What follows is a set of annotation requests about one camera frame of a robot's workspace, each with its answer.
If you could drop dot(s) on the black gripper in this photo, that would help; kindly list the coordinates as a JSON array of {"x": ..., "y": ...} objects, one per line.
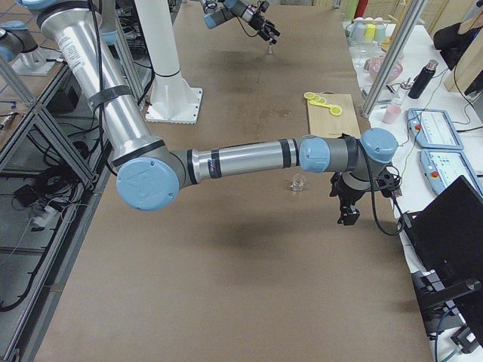
[
  {"x": 256, "y": 26},
  {"x": 346, "y": 197}
]

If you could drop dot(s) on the clear glass shaker cup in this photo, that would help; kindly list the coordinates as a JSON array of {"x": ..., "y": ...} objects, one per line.
[{"x": 298, "y": 182}]

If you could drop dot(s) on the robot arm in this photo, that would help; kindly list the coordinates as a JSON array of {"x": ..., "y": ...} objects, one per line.
[
  {"x": 150, "y": 176},
  {"x": 219, "y": 12}
]

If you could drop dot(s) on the yellow cup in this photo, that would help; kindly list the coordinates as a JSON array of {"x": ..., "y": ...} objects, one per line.
[{"x": 370, "y": 31}]

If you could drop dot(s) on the pink plastic cup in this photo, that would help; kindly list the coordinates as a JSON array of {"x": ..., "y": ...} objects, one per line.
[{"x": 391, "y": 114}]

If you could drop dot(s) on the grey cup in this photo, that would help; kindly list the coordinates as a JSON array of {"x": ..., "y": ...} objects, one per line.
[{"x": 380, "y": 32}]

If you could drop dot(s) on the wooden cutting board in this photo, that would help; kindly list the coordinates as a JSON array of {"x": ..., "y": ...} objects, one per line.
[{"x": 323, "y": 124}]

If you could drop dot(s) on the black laptop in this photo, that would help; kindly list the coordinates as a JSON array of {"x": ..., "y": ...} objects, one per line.
[{"x": 447, "y": 234}]

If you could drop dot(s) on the wine glass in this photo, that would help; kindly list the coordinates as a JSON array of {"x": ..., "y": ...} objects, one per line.
[{"x": 363, "y": 55}]

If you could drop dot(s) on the teach pendant tablet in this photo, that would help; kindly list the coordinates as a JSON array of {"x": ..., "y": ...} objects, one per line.
[
  {"x": 443, "y": 166},
  {"x": 433, "y": 129}
]

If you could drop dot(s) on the black thermos bottle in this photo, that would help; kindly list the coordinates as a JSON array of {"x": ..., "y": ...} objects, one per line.
[{"x": 422, "y": 80}]

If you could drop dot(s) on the person in black jacket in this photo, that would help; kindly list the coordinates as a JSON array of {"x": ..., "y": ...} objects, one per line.
[{"x": 452, "y": 41}]

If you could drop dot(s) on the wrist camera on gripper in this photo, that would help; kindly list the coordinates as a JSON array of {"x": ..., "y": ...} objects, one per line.
[{"x": 263, "y": 6}]

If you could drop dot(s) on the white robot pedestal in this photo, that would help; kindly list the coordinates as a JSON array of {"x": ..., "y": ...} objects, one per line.
[{"x": 171, "y": 100}]

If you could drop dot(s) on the aluminium frame post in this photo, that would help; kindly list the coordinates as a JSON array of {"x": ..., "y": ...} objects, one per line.
[{"x": 400, "y": 36}]

